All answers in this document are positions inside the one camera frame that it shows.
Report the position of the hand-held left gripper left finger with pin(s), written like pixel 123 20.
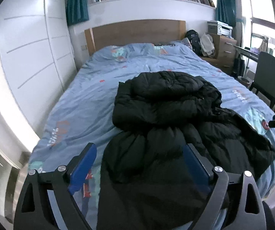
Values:
pixel 84 165

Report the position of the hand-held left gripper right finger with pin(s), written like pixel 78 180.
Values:
pixel 197 165

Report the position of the black puffer coat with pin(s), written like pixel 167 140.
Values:
pixel 163 115

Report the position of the dark grey chair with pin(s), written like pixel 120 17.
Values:
pixel 269 71

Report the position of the black bag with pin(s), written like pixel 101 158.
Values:
pixel 239 67

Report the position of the glass desk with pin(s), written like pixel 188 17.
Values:
pixel 249 54

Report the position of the bed with blue printed duvet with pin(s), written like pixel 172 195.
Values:
pixel 92 88

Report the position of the wooden drawer chest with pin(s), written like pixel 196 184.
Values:
pixel 224 52

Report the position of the beige cloth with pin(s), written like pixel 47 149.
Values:
pixel 208 44

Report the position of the white printer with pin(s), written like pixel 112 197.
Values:
pixel 220 28

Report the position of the window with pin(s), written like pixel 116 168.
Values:
pixel 261 9

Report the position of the black backpack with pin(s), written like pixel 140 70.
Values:
pixel 193 40

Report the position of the teal curtain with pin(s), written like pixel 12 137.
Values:
pixel 226 7
pixel 77 2

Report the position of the white wardrobe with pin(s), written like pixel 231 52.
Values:
pixel 32 40

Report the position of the wooden headboard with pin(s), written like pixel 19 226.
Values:
pixel 132 33

